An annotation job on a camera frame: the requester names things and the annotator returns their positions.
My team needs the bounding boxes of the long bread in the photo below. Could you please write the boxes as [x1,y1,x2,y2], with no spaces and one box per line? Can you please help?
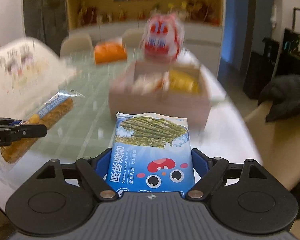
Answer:
[0,90,84,170]

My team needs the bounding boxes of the blue seaweed snack packet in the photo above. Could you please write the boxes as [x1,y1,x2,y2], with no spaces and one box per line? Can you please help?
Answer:
[106,113,195,196]

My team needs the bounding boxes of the yellow snack packet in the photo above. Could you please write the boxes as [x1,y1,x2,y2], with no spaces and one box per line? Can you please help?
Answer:
[169,69,200,94]

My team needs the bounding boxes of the red snack packet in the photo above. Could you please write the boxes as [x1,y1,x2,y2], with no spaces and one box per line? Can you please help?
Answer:
[131,72,170,95]

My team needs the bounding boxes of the large cream paper bag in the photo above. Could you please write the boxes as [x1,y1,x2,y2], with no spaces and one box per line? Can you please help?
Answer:
[0,37,77,119]

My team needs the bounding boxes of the pink cardboard box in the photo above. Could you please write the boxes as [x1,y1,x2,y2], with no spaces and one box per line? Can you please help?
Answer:
[108,60,211,129]

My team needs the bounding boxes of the beige chair with jacket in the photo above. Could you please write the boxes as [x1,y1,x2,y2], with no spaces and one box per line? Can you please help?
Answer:
[244,102,300,190]

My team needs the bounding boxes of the beige chair far left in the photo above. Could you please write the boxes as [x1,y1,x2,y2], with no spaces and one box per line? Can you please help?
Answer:
[59,33,93,57]

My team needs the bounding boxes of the black jacket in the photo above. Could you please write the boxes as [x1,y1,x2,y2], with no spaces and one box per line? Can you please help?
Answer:
[258,75,300,122]

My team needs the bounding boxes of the orange tissue box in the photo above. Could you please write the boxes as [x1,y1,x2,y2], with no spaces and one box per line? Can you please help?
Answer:
[94,39,127,64]

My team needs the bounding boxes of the black fish tank stand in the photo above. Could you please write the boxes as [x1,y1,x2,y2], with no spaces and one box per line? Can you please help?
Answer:
[243,7,300,99]

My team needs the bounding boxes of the beige chair far middle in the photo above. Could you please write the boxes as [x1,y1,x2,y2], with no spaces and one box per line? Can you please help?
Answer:
[122,28,143,48]

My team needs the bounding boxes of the red white bunny bag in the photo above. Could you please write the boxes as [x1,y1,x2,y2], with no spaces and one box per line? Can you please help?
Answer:
[140,14,185,62]

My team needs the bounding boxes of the wooden shelf cabinet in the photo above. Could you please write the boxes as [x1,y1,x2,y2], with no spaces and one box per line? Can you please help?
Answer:
[66,0,226,76]

